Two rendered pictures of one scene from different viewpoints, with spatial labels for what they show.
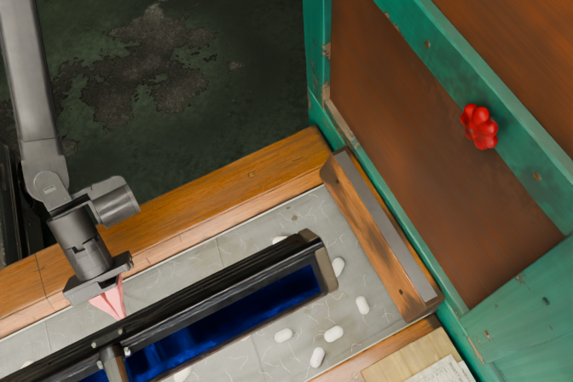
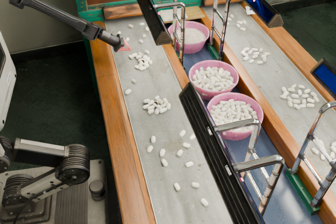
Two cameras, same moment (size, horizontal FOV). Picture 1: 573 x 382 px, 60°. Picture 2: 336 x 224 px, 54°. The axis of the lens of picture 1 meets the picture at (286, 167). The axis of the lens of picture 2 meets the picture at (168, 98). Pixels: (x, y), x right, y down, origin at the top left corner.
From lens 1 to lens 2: 1.83 m
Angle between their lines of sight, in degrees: 51
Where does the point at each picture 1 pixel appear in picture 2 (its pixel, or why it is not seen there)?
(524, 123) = not seen: outside the picture
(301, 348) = (148, 35)
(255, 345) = (144, 41)
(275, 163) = not seen: hidden behind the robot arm
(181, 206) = (98, 47)
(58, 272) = (106, 71)
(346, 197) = (115, 11)
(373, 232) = (127, 8)
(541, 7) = not seen: outside the picture
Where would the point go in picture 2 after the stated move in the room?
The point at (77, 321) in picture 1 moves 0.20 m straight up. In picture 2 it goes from (123, 72) to (119, 42)
